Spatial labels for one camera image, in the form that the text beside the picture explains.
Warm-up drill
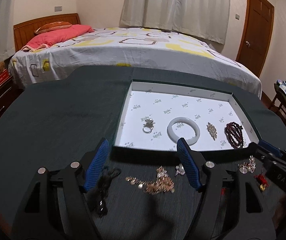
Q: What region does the bed with patterned sheet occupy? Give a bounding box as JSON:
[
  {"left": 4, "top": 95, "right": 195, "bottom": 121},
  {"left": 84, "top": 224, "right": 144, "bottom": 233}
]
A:
[{"left": 9, "top": 28, "right": 262, "bottom": 96}]

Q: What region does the red tassel gold charm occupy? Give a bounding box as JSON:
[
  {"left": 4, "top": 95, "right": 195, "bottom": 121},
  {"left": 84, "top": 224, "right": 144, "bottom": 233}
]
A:
[{"left": 254, "top": 174, "right": 269, "bottom": 192}]

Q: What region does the wooden headboard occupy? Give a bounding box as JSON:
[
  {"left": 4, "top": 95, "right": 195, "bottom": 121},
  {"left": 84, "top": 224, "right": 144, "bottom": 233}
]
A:
[{"left": 13, "top": 12, "right": 81, "bottom": 53}]

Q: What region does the rose gold chain necklace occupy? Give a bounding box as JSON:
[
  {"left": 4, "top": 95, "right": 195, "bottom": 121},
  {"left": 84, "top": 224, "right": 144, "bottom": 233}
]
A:
[{"left": 125, "top": 166, "right": 176, "bottom": 196}]

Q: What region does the brown wooden door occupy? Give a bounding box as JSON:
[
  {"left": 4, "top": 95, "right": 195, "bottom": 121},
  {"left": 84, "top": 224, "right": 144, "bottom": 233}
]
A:
[{"left": 236, "top": 0, "right": 274, "bottom": 77}]

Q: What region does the silver leaf brooch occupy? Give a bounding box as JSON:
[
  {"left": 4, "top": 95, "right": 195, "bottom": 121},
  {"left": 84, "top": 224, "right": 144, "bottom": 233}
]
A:
[{"left": 206, "top": 122, "right": 218, "bottom": 141}]

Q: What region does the dark grey table cloth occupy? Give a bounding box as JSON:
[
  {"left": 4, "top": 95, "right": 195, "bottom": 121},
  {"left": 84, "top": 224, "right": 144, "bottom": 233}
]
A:
[{"left": 0, "top": 66, "right": 286, "bottom": 239}]

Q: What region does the white jewelry tray box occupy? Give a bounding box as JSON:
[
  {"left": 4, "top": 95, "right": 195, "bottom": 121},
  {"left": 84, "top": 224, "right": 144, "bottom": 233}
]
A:
[{"left": 111, "top": 80, "right": 261, "bottom": 163}]

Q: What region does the pearl silver ring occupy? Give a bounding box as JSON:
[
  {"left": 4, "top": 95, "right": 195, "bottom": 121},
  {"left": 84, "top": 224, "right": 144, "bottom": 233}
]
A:
[{"left": 142, "top": 119, "right": 156, "bottom": 133}]

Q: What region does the pearl flower brooch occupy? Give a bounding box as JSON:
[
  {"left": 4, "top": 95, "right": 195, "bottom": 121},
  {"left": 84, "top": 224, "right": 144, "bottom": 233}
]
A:
[{"left": 238, "top": 155, "right": 256, "bottom": 174}]

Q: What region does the white jade bangle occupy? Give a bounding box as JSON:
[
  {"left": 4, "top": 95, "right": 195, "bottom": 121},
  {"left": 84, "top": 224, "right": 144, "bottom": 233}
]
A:
[{"left": 167, "top": 117, "right": 200, "bottom": 146}]

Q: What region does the wall socket above headboard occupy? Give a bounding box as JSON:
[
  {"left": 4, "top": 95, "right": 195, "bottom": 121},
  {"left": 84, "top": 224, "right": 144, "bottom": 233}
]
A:
[{"left": 54, "top": 6, "right": 63, "bottom": 12}]

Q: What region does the orange embroidered cushion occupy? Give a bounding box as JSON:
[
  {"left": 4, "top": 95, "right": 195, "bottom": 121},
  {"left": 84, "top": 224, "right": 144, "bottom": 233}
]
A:
[{"left": 34, "top": 21, "right": 72, "bottom": 35}]

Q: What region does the pink pillow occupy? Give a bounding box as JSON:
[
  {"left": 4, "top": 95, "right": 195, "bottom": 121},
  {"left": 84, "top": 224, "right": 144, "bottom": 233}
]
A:
[{"left": 21, "top": 24, "right": 94, "bottom": 51}]

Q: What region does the black cord pendant necklace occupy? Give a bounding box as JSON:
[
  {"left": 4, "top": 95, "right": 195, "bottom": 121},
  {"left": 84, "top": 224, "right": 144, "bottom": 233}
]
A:
[{"left": 92, "top": 167, "right": 122, "bottom": 217}]

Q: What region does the pearl silver earring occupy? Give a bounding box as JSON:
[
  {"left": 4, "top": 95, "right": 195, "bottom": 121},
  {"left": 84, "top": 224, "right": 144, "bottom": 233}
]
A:
[{"left": 175, "top": 164, "right": 185, "bottom": 176}]

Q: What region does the dark red bead bracelet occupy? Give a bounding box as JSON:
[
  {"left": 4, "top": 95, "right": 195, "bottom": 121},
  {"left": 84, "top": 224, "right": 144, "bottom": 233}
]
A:
[{"left": 224, "top": 121, "right": 246, "bottom": 149}]

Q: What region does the grey window curtain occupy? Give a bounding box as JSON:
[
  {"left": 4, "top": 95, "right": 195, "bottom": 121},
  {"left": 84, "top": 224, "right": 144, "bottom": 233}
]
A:
[{"left": 120, "top": 0, "right": 231, "bottom": 44}]

